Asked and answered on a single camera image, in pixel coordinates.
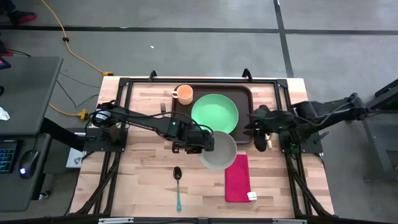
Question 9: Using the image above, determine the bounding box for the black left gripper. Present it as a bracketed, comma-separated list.
[161, 119, 216, 155]

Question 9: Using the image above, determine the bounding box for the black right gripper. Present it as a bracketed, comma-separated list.
[243, 105, 289, 152]

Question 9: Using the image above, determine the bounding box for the beige bowl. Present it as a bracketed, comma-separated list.
[198, 130, 238, 171]

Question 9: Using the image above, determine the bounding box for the green plate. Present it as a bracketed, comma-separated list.
[190, 93, 239, 135]

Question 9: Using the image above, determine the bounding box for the black spoon with blue handle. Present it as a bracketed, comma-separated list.
[173, 166, 183, 213]

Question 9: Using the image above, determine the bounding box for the red cloth napkin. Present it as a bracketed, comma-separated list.
[224, 154, 258, 203]

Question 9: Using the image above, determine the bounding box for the orange mug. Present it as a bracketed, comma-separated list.
[171, 84, 194, 106]

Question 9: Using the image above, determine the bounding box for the dark brown serving tray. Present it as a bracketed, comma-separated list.
[169, 84, 256, 144]

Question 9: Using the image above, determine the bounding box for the dark grey metal cart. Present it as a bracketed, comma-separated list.
[343, 78, 398, 182]

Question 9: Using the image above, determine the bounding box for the white printed box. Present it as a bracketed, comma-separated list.
[65, 147, 87, 169]

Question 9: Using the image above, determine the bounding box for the black computer mouse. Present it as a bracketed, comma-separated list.
[17, 149, 40, 180]

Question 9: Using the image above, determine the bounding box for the grey desk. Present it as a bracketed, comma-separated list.
[0, 55, 63, 213]

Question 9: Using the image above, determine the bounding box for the backlit keyboard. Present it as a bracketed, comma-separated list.
[0, 139, 18, 174]

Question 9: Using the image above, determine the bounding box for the person's foot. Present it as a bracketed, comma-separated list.
[0, 42, 15, 57]
[9, 11, 38, 24]

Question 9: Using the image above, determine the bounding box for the person's leg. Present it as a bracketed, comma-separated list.
[0, 0, 17, 13]

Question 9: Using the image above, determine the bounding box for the black aluminium table frame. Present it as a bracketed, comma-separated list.
[70, 70, 336, 224]

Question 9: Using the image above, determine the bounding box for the yellow extension cord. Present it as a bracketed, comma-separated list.
[40, 0, 114, 77]

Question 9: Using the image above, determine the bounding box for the yellow plug cord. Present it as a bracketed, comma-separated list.
[49, 104, 89, 121]

